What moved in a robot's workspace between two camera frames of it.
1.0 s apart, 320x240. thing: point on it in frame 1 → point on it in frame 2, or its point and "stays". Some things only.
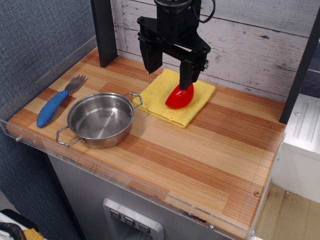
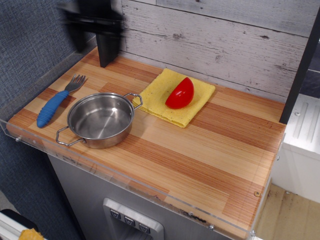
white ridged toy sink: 297,170 stays
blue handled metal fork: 55,101 stays
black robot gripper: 176,28 → 104,18
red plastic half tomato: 179,99 stays
